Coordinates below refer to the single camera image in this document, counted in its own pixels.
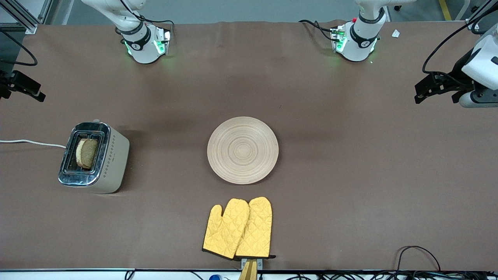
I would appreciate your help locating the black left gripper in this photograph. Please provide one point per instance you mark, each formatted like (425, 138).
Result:
(455, 76)

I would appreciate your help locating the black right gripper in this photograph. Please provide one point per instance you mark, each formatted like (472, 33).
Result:
(7, 83)

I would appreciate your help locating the brown toast slice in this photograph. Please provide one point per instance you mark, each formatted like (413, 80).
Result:
(88, 153)

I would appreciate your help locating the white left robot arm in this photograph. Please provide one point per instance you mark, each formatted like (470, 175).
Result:
(362, 42)

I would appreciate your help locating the green lit arm base box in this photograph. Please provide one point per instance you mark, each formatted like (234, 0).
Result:
(338, 39)
(163, 41)

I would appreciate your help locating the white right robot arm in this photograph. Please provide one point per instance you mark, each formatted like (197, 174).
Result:
(142, 42)

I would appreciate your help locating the round wooden plate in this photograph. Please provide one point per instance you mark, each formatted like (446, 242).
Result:
(243, 149)

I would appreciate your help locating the small white paper scrap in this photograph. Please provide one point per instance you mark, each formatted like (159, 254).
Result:
(395, 33)

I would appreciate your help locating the silver two-slot toaster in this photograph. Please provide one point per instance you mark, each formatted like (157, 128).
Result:
(113, 163)

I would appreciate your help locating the brown table cover cloth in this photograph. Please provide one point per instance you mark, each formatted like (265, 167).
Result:
(350, 194)

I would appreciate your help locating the yellow quilted oven mitt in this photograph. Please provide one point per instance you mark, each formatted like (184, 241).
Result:
(225, 233)
(258, 229)

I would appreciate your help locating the blue cap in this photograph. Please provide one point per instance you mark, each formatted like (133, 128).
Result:
(215, 277)

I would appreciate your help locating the aluminium frame post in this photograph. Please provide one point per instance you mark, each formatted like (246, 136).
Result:
(23, 19)
(474, 25)

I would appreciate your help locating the wooden stick with metal bracket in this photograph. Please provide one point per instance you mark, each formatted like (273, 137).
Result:
(249, 272)

